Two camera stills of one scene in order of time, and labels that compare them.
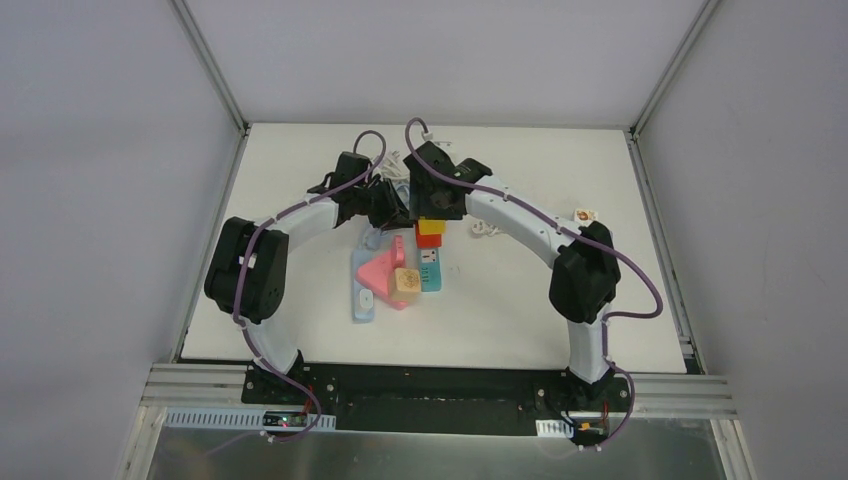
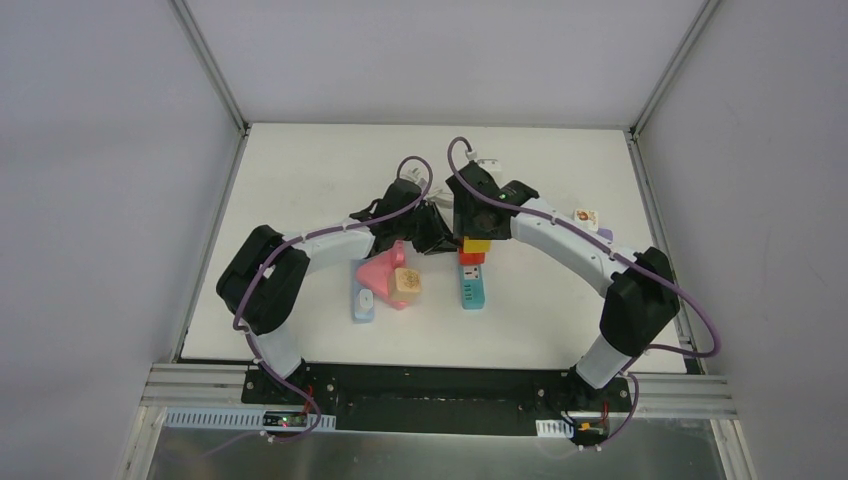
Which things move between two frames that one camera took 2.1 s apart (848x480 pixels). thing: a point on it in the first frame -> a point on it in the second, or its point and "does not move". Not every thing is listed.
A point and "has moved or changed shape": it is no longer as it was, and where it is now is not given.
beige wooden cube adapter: x=407 y=283 does not move
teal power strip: x=430 y=270 -> x=472 y=286
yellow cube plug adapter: x=432 y=226 has moved or changed shape
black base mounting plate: x=493 y=399 does not move
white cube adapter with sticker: x=585 y=216 does not move
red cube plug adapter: x=427 y=240 has moved or changed shape
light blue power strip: x=363 y=296 does not move
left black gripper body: x=385 y=206 -> x=427 y=229
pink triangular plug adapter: x=377 y=275 does not move
